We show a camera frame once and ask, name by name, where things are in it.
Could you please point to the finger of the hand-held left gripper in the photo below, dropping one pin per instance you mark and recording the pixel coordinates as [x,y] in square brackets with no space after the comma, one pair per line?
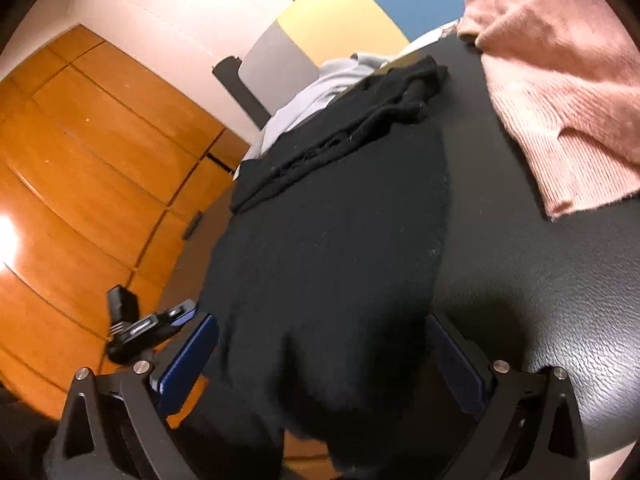
[177,315]

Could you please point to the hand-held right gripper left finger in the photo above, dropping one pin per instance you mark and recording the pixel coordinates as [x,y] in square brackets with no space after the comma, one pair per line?
[187,360]

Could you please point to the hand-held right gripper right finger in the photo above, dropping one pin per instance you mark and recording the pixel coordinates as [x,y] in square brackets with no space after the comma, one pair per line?
[455,360]

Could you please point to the black garment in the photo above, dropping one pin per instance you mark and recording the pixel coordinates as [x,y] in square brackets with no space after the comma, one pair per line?
[325,260]

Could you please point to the wooden wardrobe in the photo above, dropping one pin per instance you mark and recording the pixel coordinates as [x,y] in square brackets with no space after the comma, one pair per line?
[75,160]

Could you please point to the light grey cloth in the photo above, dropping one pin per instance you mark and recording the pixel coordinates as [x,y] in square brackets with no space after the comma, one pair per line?
[310,95]

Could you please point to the pink towel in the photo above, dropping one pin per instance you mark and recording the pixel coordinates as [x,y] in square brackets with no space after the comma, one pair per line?
[550,85]

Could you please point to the chair with grey yellow blue back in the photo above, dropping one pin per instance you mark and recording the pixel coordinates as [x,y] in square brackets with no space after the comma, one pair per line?
[325,15]

